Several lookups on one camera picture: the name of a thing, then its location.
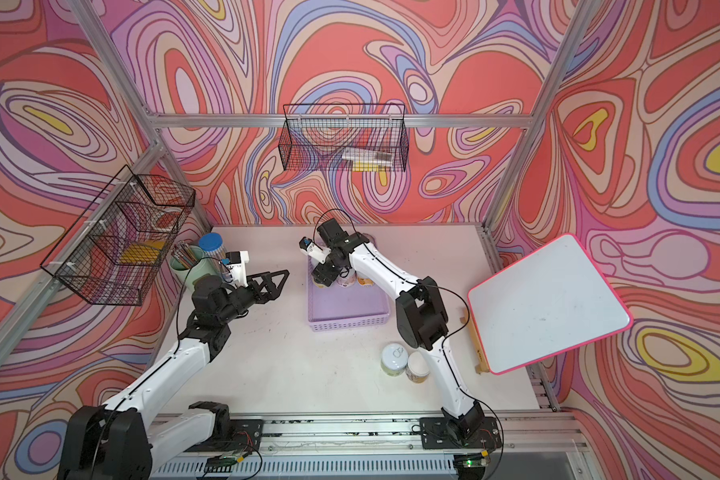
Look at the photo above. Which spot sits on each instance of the purple perforated plastic basket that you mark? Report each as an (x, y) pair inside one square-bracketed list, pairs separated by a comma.
[(342, 307)]

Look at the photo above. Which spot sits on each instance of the beige lid can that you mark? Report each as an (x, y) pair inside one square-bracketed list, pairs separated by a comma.
[(417, 370)]

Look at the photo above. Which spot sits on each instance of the markers in wire basket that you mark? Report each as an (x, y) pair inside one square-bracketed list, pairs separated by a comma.
[(362, 160)]

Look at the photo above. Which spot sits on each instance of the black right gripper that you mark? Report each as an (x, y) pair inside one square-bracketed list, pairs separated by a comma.
[(322, 273)]

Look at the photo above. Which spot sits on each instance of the blue lid pencil jar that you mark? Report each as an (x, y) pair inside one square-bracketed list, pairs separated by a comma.
[(212, 245)]

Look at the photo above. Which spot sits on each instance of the black wire basket back wall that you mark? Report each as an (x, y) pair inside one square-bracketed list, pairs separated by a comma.
[(314, 135)]

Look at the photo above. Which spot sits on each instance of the wooden whiteboard stand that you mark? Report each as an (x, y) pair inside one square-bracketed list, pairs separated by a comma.
[(482, 365)]

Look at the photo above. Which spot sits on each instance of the green pencil cup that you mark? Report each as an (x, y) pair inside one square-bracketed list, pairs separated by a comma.
[(190, 264)]

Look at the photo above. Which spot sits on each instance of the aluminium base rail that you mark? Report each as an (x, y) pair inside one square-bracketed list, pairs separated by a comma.
[(525, 445)]

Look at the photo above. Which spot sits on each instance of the blue label soup can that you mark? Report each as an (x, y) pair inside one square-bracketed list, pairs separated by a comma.
[(370, 241)]

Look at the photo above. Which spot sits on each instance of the black wire basket left wall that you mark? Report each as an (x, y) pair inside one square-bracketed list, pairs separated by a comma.
[(130, 208)]

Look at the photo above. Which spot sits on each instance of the silver pull tab can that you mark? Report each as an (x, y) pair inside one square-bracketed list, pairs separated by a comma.
[(346, 278)]

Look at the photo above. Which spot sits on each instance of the green label can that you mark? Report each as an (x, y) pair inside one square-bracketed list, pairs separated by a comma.
[(394, 359)]

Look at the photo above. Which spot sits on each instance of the yellow item in wire basket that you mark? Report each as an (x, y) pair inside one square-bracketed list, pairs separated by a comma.
[(142, 253)]

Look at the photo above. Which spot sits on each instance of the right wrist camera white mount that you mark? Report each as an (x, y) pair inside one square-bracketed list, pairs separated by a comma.
[(318, 254)]

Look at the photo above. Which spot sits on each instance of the aluminium frame post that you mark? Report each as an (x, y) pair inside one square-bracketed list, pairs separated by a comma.
[(522, 154)]

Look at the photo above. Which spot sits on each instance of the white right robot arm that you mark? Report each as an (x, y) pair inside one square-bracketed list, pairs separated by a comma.
[(421, 316)]

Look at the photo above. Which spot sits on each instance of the black wire basket wall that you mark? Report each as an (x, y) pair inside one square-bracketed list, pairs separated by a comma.
[(314, 135), (130, 208)]

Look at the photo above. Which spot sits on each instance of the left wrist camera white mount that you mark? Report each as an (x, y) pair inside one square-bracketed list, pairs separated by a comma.
[(234, 266)]

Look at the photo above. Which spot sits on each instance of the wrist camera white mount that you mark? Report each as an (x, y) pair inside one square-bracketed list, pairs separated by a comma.
[(318, 254), (234, 266)]

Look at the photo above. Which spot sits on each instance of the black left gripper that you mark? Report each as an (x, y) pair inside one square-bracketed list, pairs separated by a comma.
[(267, 293)]

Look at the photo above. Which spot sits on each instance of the whiteboard with pink rim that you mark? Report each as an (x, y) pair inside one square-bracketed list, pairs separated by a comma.
[(545, 304)]

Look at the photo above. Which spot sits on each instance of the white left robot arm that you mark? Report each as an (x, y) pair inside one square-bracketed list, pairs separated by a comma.
[(118, 439)]

